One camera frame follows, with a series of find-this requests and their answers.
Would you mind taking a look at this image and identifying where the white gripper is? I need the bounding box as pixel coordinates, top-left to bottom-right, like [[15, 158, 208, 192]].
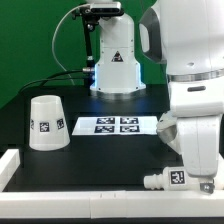
[[156, 111, 222, 194]]

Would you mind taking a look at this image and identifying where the white lamp bulb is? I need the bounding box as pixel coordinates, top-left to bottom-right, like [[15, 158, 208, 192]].
[[143, 166, 224, 192]]

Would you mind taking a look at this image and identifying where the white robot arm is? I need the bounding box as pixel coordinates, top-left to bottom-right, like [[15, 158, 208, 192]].
[[139, 0, 224, 193]]

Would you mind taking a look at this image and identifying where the white lamp shade cone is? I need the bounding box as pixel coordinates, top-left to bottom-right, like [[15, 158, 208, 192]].
[[29, 95, 70, 151]]

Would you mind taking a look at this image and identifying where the white front fence bar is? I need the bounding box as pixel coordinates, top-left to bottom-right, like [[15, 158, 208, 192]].
[[0, 190, 224, 219]]

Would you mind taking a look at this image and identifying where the white fence bar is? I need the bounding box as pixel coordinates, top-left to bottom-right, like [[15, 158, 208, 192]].
[[0, 190, 224, 219], [0, 149, 20, 193]]

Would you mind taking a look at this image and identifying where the white marker sheet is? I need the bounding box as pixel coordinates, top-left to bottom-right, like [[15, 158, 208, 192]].
[[72, 116, 158, 136]]

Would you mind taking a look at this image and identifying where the white left fence bar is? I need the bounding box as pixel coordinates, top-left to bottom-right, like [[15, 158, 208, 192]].
[[0, 149, 20, 193]]

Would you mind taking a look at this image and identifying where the grey cable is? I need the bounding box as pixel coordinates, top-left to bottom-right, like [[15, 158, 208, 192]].
[[51, 3, 88, 86]]

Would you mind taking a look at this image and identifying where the black cable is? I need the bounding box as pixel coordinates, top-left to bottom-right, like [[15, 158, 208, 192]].
[[18, 69, 93, 94]]

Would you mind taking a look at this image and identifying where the black camera on stand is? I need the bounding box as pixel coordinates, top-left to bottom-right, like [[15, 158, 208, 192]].
[[72, 2, 124, 76]]

